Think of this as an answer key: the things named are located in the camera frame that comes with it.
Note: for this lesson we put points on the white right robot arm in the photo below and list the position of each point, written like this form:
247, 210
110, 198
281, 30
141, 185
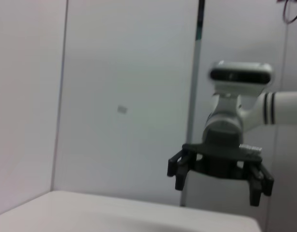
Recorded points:
288, 106

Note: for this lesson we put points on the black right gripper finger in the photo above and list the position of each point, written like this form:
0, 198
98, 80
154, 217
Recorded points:
259, 181
182, 166

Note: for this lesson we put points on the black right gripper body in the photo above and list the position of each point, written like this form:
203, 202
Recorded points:
220, 157

